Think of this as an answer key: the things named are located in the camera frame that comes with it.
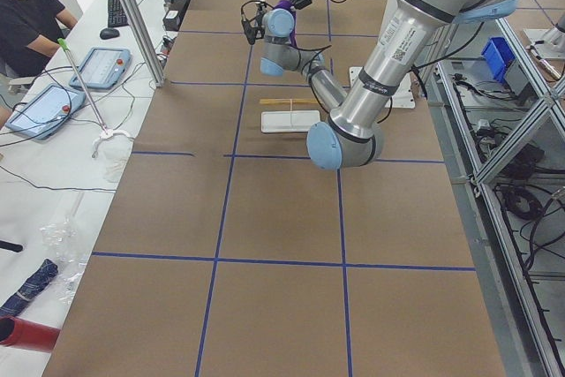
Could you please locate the purple towel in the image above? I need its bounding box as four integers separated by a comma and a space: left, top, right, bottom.
271, 0, 298, 48

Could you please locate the white rack base tray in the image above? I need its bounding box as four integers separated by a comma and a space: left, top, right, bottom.
260, 110, 320, 133

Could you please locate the black keyboard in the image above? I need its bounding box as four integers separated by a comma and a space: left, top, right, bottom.
107, 0, 128, 28

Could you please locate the black computer mouse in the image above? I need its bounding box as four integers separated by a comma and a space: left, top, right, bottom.
99, 27, 120, 40

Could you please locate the blue plastic bin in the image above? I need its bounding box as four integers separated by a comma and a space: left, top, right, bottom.
481, 36, 516, 83

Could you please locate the blue teach pendant far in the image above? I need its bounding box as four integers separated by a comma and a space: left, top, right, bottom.
71, 47, 132, 90

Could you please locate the blue teach pendant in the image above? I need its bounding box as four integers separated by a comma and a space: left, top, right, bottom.
71, 47, 132, 90
6, 84, 86, 140

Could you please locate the person in black shirt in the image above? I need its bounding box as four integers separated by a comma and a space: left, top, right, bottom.
0, 0, 79, 118

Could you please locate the blue teach pendant near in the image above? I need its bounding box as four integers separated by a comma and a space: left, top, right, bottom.
6, 84, 86, 140

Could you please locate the clear plastic wrap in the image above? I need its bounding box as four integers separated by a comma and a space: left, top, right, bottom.
40, 192, 89, 305

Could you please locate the folded dark blue umbrella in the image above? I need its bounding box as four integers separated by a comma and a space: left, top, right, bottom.
1, 259, 58, 318

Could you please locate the red cylinder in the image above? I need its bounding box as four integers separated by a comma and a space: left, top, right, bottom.
1, 316, 60, 353

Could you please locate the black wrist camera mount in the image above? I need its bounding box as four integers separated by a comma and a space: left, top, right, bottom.
240, 0, 271, 46

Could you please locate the aluminium frame post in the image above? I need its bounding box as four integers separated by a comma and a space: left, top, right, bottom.
120, 0, 164, 87

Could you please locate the grabber stick green handle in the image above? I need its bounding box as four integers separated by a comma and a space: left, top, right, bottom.
57, 38, 134, 159

